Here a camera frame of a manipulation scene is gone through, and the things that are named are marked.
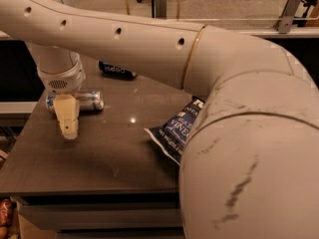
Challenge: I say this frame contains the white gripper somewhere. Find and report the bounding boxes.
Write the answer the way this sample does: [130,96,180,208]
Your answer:
[38,61,86,139]

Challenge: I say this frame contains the Red Bull can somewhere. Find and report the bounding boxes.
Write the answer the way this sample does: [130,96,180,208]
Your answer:
[46,91,104,113]

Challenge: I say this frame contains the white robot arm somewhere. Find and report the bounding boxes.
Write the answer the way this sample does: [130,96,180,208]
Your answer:
[0,0,319,239]

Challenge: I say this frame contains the blue Pepsi can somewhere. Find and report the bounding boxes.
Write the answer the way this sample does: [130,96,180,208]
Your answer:
[98,61,137,80]

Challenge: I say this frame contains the blue kettle chips bag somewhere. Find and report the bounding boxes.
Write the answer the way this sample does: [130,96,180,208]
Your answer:
[146,97,205,165]

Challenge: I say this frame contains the grey table drawer cabinet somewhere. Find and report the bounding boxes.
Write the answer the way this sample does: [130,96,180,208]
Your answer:
[17,192,184,239]

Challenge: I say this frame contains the red snack bag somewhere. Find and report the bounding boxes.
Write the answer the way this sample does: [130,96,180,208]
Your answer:
[0,199,13,227]

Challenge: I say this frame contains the glass railing panel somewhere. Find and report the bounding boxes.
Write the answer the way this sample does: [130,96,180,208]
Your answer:
[75,0,287,29]

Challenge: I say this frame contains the centre metal glass bracket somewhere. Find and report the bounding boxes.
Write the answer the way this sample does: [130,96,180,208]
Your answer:
[155,0,166,18]

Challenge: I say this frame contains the metal glass bracket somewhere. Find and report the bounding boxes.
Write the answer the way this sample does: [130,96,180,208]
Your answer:
[274,0,301,34]
[155,0,166,18]

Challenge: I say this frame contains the right metal glass bracket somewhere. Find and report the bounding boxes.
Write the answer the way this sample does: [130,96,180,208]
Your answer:
[274,0,301,34]

